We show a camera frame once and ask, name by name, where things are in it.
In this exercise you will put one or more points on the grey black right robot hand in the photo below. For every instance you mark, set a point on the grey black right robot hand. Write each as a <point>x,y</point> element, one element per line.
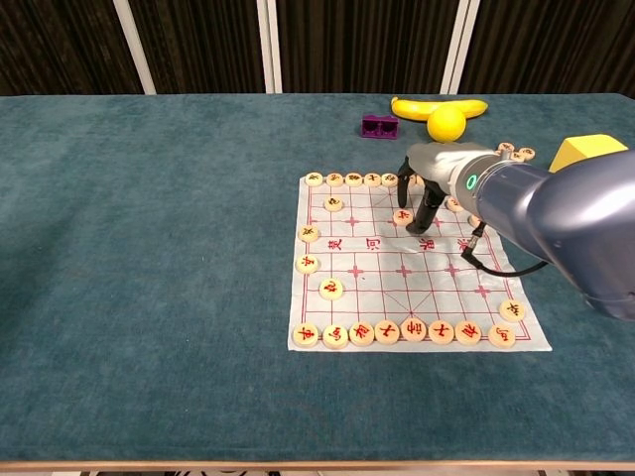
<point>436,161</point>

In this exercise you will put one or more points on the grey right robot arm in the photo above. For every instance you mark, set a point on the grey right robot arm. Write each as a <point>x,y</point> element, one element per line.
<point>570,213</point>

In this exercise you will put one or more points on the Chinese chess board sheet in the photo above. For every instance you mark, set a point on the Chinese chess board sheet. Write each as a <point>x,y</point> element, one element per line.
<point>426,297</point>

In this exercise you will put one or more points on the yellow lemon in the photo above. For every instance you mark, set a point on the yellow lemon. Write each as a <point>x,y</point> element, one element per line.
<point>446,124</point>

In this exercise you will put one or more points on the yellow banana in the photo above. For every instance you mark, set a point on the yellow banana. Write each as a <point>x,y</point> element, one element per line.
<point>412,109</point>

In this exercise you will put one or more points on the purple plastic block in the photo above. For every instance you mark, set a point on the purple plastic block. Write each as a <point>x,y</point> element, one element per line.
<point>379,126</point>

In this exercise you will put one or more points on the yellow cube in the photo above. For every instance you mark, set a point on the yellow cube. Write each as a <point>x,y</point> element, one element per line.
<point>585,146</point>

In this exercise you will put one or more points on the teal felt tablecloth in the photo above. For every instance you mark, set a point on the teal felt tablecloth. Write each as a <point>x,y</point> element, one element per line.
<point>149,248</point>

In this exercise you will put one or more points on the white frame post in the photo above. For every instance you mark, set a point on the white frame post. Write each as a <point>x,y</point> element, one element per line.
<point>460,44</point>
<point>269,44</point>
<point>135,44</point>

